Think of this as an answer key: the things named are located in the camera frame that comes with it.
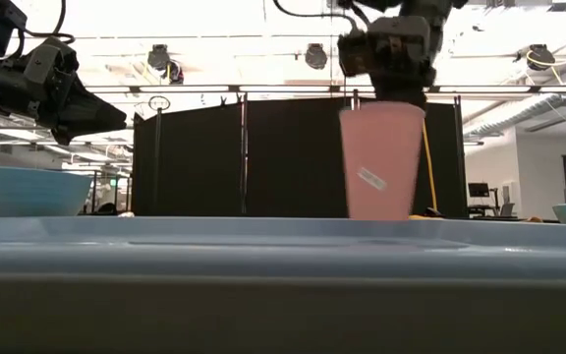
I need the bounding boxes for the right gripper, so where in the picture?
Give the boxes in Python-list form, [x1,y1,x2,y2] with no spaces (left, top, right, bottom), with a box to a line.
[368,15,442,110]

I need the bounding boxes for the pink plastic cup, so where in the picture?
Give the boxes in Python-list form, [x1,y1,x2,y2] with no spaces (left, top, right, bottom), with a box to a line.
[338,100,427,222]

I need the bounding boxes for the blue bowl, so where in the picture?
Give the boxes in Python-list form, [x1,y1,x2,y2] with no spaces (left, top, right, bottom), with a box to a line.
[0,164,93,219]

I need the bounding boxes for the blue plastic tray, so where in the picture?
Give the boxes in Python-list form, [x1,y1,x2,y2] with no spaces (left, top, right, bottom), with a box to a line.
[0,214,566,354]

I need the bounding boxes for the black metal rack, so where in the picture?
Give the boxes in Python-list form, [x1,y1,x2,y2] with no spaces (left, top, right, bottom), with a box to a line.
[84,168,133,216]

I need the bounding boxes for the round ceiling fixture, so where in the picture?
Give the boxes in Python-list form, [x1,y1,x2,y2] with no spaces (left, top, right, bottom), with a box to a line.
[527,43,556,72]
[146,43,172,72]
[305,42,329,71]

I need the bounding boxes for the red and black object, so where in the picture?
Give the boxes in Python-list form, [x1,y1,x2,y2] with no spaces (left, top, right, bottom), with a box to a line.
[165,59,186,86]

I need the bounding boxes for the black computer monitor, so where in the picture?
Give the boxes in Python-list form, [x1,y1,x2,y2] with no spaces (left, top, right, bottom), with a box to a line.
[467,182,491,200]

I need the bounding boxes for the black room divider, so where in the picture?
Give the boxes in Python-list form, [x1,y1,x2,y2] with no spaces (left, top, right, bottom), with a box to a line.
[132,94,469,219]

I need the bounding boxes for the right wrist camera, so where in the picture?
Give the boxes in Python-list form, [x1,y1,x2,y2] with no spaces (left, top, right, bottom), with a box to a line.
[337,29,380,79]

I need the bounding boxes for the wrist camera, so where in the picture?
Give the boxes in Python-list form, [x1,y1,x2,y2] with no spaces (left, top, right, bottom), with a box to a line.
[337,29,380,79]
[21,35,81,100]

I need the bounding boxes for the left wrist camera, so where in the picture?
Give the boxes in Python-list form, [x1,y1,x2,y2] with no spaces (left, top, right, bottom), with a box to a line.
[21,35,81,100]

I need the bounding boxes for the ring on black stand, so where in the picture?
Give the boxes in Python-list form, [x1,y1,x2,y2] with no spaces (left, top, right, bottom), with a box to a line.
[147,94,172,213]

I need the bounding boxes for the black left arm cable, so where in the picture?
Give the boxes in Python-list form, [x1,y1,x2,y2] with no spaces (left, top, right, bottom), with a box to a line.
[0,0,77,63]

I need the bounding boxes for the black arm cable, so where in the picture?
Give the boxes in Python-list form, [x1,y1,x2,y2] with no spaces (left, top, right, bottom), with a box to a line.
[272,0,363,35]
[0,0,77,63]

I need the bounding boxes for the horizontal ceiling rail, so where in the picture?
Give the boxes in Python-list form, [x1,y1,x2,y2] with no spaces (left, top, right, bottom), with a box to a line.
[81,84,566,95]

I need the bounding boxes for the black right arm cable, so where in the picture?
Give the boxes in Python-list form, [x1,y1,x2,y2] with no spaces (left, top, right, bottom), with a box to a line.
[272,0,363,35]

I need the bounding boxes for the yellow ceiling cable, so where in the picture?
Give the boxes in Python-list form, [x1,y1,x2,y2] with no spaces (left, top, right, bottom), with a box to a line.
[525,48,566,145]

